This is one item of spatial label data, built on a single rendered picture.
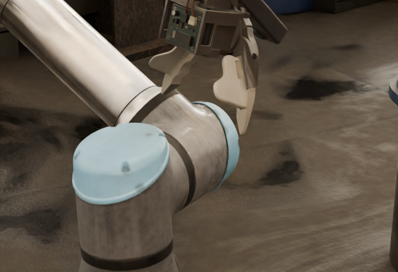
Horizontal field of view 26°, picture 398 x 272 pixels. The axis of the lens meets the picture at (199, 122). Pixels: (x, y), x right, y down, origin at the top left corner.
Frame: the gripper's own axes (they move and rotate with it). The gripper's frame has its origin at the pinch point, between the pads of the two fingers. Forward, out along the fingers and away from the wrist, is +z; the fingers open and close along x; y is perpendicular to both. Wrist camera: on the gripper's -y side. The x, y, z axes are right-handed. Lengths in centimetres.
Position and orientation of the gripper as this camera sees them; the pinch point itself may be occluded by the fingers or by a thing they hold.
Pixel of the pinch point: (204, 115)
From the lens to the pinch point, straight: 107.5
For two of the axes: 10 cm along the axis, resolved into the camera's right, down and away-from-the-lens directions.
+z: -2.2, 9.4, 2.6
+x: 6.5, 3.4, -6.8
